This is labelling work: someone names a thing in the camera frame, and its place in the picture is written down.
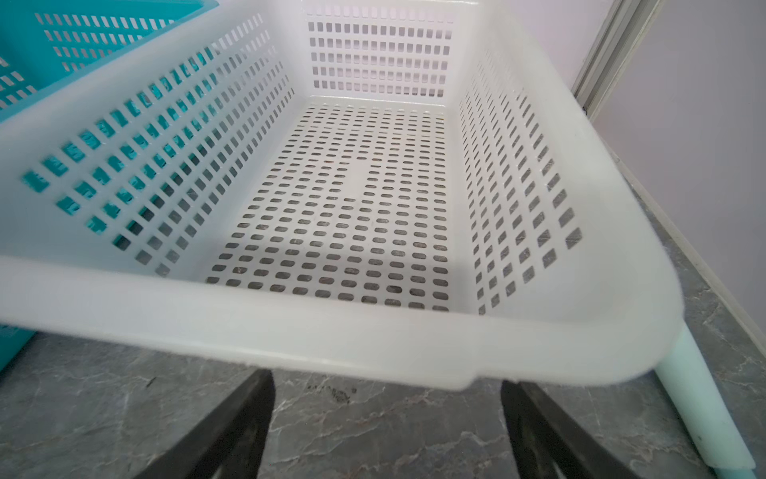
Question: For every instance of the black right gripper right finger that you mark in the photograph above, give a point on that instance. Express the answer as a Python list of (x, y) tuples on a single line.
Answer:
[(548, 443)]

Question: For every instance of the mint green brush handle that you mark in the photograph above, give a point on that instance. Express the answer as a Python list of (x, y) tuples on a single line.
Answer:
[(690, 386)]

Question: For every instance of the teal plastic basket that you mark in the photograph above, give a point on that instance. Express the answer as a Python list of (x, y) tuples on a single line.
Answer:
[(93, 117)]

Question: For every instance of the white plastic basket right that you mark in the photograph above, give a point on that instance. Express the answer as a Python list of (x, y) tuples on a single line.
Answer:
[(404, 191)]

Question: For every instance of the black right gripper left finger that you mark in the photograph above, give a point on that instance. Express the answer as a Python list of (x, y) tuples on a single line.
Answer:
[(227, 443)]

